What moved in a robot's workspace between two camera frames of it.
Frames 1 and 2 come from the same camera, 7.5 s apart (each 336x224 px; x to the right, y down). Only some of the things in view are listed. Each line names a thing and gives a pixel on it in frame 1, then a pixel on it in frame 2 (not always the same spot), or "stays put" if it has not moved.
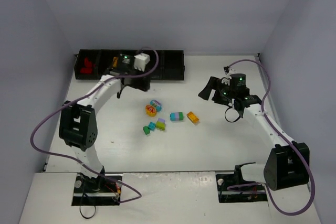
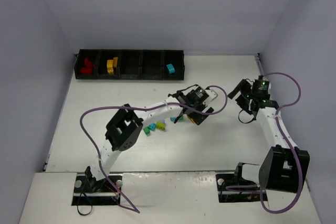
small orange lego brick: (115, 61) stays put
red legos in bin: (88, 66) stays put
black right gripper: (217, 91) -> (242, 96)
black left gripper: (142, 83) -> (199, 114)
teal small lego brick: (151, 126) stays put
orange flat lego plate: (195, 119) stays put
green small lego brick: (146, 130) stays put
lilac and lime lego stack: (160, 124) stays put
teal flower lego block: (157, 104) -> (170, 68)
